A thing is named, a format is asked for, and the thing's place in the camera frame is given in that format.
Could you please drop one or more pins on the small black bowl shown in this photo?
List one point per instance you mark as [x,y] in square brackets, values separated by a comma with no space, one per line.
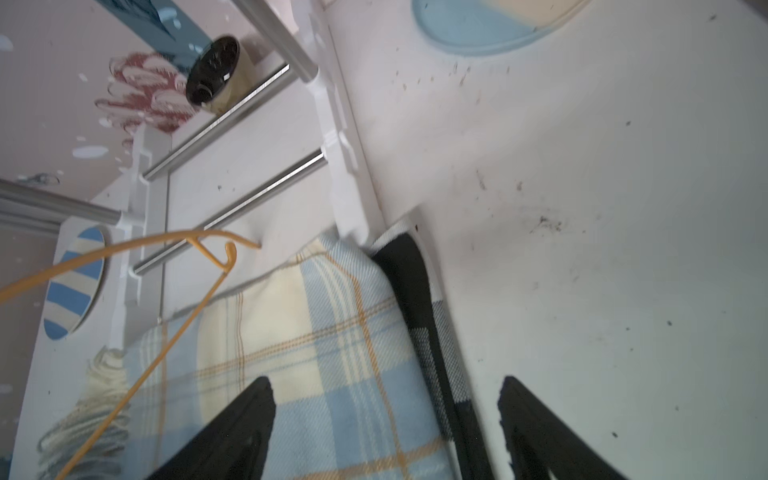
[221,77]

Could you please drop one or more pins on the black grey checkered scarf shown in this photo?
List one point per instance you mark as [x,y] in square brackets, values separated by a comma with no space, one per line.
[403,255]

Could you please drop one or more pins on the white steel clothes rack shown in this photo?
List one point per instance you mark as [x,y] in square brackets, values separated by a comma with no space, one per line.
[295,122]

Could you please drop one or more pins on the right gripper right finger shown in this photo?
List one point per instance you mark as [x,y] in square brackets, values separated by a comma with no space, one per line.
[540,444]

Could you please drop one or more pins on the blue striped round plate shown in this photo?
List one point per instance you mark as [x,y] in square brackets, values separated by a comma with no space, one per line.
[70,296]

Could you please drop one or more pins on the cream and blue plate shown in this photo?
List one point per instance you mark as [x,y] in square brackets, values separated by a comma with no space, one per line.
[484,28]

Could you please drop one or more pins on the orange wooden hanger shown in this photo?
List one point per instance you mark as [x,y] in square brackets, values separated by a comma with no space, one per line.
[124,308]

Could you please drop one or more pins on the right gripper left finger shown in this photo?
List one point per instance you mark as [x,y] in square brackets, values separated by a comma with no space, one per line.
[234,445]

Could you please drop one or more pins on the blue cream plaid scarf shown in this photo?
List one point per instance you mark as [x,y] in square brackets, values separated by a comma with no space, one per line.
[325,329]

